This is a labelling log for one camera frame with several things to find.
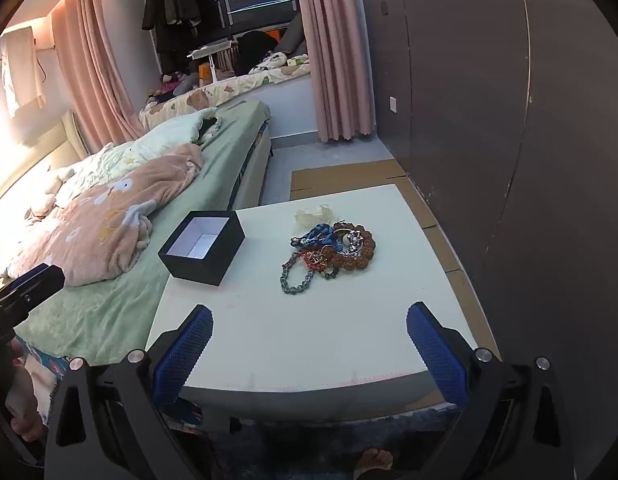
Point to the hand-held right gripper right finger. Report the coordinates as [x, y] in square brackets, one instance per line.
[436, 355]

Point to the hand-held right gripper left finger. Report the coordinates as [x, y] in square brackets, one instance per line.
[184, 355]

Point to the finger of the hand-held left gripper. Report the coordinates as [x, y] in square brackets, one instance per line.
[39, 280]

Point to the black jewelry box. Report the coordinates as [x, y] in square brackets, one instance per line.
[199, 272]

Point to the person's left hand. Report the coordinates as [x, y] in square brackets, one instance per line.
[26, 410]

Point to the peach floral blanket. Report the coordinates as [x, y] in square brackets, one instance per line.
[114, 210]

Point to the beige headboard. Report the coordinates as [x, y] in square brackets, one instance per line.
[69, 135]

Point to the clear plastic bag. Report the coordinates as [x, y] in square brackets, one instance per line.
[314, 215]

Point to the bed with green sheet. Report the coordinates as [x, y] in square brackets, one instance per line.
[229, 160]

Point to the pale green floral quilt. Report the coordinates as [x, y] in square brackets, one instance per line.
[174, 130]

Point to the brown cardboard sheet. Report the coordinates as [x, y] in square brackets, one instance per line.
[339, 177]

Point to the white hanging cloth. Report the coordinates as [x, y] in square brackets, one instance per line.
[21, 70]

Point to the pink curtain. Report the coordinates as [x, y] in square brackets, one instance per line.
[89, 60]
[334, 60]

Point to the dark cloth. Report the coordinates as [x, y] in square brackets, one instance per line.
[209, 127]

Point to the pile of clothes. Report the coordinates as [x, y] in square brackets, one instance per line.
[169, 85]

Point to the dark brown wardrobe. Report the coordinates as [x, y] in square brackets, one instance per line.
[464, 85]

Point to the white folding stand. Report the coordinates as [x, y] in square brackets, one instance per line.
[214, 50]

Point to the black and white plush toy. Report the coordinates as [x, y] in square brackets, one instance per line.
[274, 61]

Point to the hanging dark clothes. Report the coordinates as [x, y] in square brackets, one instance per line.
[174, 0]

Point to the black bag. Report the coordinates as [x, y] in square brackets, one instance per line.
[254, 50]

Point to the grey cushion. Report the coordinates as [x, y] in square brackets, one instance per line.
[294, 35]

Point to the white wall socket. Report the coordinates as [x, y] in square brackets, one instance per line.
[394, 105]

